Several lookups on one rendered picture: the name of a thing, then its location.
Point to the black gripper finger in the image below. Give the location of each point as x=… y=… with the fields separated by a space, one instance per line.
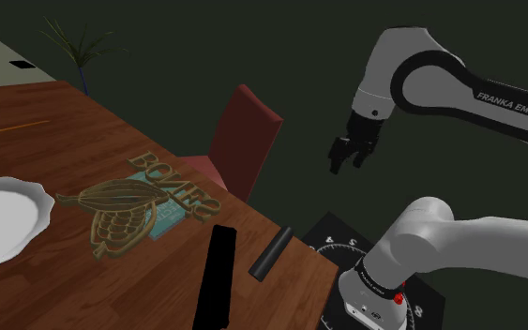
x=362 y=157
x=338 y=157

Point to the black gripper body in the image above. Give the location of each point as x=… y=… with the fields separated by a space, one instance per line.
x=363 y=130

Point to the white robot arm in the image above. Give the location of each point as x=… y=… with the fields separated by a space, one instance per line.
x=432 y=103

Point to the dark patterned robot stand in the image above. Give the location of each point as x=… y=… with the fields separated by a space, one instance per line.
x=336 y=237

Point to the red chair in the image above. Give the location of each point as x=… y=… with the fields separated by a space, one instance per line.
x=240 y=141

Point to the dark grey cylinder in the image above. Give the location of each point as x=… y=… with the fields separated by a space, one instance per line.
x=270 y=253

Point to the black flat long bar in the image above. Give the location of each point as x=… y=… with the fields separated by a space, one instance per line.
x=218 y=274

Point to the brown wooden table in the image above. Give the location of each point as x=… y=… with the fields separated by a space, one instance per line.
x=62 y=137

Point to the green potted plant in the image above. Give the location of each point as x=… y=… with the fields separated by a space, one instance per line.
x=79 y=55

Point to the orange pencil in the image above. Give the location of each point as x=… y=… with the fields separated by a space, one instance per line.
x=12 y=127

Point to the white wavy-edged plate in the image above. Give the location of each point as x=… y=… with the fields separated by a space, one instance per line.
x=3 y=219

